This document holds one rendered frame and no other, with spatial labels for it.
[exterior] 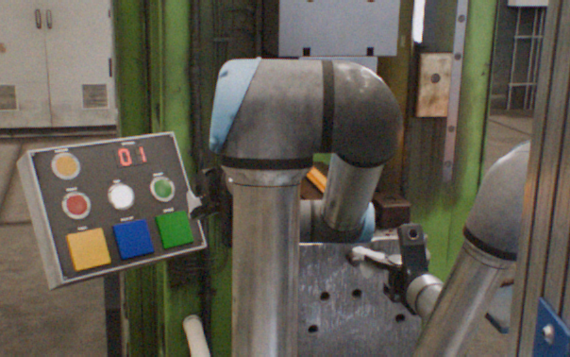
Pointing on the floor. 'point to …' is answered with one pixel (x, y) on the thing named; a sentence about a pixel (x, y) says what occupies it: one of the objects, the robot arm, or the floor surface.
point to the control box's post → (111, 287)
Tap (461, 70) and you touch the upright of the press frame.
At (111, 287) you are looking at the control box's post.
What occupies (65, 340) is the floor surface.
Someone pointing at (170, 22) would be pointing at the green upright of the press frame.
